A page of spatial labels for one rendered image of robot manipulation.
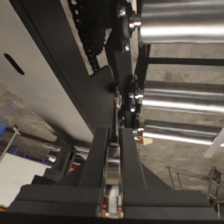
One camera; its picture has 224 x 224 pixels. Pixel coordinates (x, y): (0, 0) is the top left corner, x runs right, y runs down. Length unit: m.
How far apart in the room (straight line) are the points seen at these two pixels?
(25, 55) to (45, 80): 0.04
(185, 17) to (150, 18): 0.07
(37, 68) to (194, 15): 0.33
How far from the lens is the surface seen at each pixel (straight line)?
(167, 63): 1.23
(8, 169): 5.10
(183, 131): 0.85
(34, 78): 0.20
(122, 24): 0.43
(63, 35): 0.20
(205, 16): 0.41
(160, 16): 0.40
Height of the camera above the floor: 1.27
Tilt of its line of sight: 31 degrees down
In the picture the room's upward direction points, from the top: 164 degrees counter-clockwise
